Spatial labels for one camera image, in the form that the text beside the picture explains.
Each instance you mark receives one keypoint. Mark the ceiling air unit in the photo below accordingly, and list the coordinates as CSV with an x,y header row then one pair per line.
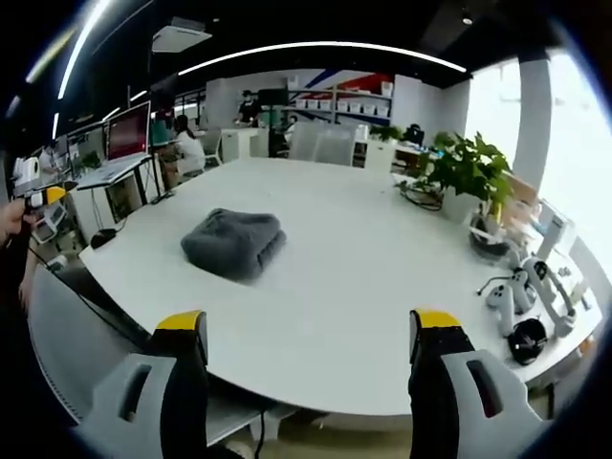
x,y
181,34

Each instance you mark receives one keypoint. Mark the black round device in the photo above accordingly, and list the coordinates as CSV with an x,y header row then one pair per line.
x,y
526,340

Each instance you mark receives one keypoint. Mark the white office chair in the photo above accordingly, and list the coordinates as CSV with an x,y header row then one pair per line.
x,y
322,143

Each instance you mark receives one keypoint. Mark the laptop with red screen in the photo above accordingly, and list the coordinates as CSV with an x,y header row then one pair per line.
x,y
127,131

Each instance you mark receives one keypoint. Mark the black computer mouse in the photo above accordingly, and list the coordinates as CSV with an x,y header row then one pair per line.
x,y
102,237

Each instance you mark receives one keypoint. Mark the shelf with white bins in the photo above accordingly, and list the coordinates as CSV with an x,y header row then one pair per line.
x,y
342,100

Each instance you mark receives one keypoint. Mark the green potted plant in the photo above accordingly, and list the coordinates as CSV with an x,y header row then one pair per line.
x,y
466,172

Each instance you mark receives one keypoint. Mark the grey mesh chair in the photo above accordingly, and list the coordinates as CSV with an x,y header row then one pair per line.
x,y
72,344

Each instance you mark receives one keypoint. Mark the black bowl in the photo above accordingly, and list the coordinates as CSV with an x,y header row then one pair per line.
x,y
488,241

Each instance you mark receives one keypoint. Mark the curved ceiling light strip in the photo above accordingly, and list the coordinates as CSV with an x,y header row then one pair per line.
x,y
325,50

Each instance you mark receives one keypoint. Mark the white game controller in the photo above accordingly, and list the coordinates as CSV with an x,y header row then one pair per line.
x,y
504,299

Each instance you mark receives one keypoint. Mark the white standing desk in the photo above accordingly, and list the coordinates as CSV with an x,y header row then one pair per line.
x,y
112,173

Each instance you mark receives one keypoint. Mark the person's left hand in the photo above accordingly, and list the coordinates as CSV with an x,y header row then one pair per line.
x,y
12,222

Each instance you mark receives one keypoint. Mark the grey towel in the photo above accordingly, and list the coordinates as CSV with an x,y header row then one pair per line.
x,y
234,241

